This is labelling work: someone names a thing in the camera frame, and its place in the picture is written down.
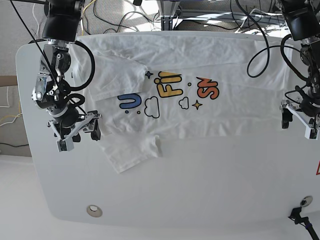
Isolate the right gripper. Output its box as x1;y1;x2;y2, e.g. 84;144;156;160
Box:
47;110;102;143

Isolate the black clamp mount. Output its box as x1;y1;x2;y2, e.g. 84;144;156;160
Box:
288;207;320;240

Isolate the red warning sticker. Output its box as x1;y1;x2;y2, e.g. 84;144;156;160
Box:
316;161;320;176

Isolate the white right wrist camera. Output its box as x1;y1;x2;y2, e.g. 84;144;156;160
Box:
56;138;74;152

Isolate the silver table grommet right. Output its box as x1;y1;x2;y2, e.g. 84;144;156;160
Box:
300;195;313;208

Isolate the white cable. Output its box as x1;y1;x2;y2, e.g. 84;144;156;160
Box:
31;2;41;38

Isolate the yellow cable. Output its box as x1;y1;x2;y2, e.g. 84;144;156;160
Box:
80;0;97;37

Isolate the silver aluminium table post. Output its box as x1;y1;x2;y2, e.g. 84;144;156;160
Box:
156;0;180;31

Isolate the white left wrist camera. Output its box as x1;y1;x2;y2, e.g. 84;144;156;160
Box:
304;126;320;140

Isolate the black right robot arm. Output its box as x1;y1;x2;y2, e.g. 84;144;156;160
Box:
32;0;101;145

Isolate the silver table grommet left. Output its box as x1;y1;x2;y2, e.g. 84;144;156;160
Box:
86;205;103;218

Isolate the white printed T-shirt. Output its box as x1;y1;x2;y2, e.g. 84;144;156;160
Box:
78;33;290;173

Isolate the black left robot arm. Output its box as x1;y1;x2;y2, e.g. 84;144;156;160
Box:
277;0;320;134

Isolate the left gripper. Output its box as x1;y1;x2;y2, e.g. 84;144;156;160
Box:
280;99;320;130

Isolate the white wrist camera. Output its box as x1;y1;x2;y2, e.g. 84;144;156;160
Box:
304;126;320;140
56;138;74;152

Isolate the silver table grommet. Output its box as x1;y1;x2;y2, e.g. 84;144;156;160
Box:
86;205;103;218
300;195;313;208

